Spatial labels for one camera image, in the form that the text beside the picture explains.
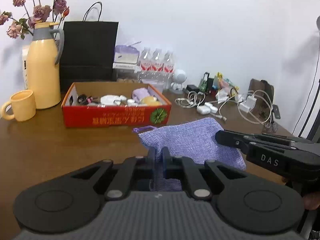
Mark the brown paper bag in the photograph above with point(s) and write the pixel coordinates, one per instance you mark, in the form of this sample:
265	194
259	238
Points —
264	92

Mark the yellow ceramic mug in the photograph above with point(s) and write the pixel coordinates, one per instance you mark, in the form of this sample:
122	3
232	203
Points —
21	106

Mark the clear plastic container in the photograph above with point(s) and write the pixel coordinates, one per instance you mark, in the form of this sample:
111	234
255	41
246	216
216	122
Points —
127	76

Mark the colourful snack packet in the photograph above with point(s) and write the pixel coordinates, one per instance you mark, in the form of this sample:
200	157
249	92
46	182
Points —
226	84

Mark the purple tissue pack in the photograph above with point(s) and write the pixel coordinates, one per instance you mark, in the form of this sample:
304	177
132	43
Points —
127	54

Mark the white flat box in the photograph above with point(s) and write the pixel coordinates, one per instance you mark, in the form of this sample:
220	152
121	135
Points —
126	66

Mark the yellow white plush toy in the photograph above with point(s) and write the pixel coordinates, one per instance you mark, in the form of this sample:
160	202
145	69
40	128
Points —
150	101

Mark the purple knitted pouch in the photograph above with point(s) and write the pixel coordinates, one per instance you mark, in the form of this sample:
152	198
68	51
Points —
195	140

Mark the middle water bottle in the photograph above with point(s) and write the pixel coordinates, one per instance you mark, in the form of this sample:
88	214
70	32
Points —
157	65

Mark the black paper shopping bag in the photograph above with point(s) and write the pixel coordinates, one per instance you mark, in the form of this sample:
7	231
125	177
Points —
88	52

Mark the left water bottle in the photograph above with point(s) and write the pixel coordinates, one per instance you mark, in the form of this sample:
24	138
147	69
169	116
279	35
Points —
145	63

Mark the black power adapter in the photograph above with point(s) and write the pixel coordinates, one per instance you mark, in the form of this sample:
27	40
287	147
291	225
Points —
192	88

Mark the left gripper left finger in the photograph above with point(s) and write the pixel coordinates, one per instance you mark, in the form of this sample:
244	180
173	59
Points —
132	169

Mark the white round tin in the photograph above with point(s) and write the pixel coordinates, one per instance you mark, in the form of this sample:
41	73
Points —
130	102

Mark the water bottle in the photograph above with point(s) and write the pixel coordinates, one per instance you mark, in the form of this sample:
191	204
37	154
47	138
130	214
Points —
145	63
157	65
168	68

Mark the right water bottle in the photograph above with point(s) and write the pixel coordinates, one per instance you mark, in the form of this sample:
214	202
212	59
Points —
168	68

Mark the red cardboard box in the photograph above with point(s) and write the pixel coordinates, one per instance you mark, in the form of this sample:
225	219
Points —
76	115

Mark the yellow thermos jug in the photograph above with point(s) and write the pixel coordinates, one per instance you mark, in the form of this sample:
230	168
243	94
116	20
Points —
43	59

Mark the white earbuds case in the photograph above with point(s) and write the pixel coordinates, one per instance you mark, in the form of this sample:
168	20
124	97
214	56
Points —
203	110

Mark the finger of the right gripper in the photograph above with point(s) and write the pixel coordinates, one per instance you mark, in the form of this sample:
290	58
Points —
240	144
272	139

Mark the white power strip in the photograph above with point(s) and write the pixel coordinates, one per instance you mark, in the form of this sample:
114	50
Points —
247	103

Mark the green black bottle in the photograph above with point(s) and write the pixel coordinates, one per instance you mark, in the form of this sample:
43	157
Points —
206	83

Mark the dried pink flower bouquet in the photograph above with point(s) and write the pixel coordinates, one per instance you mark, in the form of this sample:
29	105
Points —
35	11

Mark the white cloth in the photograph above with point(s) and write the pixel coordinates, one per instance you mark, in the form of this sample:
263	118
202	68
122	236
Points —
110	100

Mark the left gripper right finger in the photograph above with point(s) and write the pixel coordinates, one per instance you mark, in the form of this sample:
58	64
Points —
187	172

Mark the small white robot figure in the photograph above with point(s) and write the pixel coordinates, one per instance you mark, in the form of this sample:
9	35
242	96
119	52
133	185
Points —
178	78

